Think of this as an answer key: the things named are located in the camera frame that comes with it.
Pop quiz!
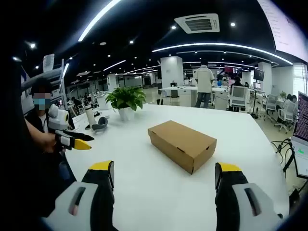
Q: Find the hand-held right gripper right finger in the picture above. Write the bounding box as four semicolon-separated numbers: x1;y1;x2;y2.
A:
215;162;284;231

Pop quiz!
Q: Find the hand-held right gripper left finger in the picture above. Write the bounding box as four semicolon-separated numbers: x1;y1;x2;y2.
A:
40;160;116;231

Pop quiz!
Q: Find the brown cardboard shoe box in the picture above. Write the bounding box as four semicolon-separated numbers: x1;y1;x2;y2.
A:
147;120;217;175

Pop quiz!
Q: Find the person's left hand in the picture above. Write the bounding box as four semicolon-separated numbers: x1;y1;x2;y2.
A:
41;133;58;154

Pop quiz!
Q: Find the white thermos bottle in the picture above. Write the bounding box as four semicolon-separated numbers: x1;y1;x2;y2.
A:
84;105;95;130

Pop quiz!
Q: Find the grey headset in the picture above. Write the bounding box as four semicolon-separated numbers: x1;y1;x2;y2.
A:
91;116;109;134

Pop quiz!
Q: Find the person's black clothing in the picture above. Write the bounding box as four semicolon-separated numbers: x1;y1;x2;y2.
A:
9;108;80;217

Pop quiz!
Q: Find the green potted plant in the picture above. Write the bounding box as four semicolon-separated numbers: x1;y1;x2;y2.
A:
105;86;147;122

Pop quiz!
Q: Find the black monitor stand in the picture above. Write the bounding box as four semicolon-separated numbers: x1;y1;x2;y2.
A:
282;141;296;173

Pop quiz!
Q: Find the white office chair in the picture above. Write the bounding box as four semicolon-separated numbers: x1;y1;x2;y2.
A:
230;85;248;113

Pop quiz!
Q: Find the computer monitor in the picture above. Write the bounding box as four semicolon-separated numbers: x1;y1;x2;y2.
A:
290;90;308;180

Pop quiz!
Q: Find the long curved ceiling light strip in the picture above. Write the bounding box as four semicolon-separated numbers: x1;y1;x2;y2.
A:
152;42;294;65

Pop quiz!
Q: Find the ceiling air conditioner vent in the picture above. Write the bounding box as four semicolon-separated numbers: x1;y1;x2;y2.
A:
174;13;220;34

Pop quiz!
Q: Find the black cable bundle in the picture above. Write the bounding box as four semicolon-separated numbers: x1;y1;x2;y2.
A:
271;138;293;154

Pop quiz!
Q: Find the black wall television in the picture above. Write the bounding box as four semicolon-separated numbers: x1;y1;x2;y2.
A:
254;69;265;82

